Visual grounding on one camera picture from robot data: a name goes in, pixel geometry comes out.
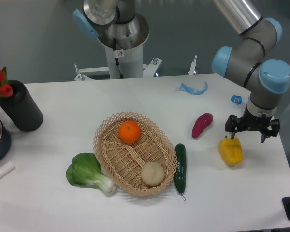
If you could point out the purple sweet potato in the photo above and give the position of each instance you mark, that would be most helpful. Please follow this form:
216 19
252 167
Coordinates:
201 124

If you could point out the dark green cucumber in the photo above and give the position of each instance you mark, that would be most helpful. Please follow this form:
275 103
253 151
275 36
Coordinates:
181 169

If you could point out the blue curved plastic strip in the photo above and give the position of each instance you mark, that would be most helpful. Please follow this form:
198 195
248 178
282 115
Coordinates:
193 91

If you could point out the black cylindrical vase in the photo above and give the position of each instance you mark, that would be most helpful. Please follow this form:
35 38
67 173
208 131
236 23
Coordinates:
21 108

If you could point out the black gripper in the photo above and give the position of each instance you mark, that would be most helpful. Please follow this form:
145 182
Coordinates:
248 122

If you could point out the white paper roll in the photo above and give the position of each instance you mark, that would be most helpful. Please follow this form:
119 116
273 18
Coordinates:
6 168

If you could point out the beige steamed bun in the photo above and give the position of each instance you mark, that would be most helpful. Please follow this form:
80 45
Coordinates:
152 173

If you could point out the woven wicker basket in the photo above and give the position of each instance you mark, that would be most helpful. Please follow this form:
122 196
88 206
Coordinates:
123 162

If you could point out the small blue tag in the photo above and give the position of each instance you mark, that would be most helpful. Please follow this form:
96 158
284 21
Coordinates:
236 99

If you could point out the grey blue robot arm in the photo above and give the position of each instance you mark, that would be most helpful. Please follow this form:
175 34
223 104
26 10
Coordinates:
123 32

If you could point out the orange fruit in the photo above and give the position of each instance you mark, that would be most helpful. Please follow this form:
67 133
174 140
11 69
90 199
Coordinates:
129 132

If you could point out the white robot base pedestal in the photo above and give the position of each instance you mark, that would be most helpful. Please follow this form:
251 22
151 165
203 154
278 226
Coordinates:
121 64

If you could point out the green bok choy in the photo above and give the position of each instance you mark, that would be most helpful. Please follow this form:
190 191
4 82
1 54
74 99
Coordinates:
85 171

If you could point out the yellow bell pepper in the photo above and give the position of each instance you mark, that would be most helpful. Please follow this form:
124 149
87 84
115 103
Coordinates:
230 151

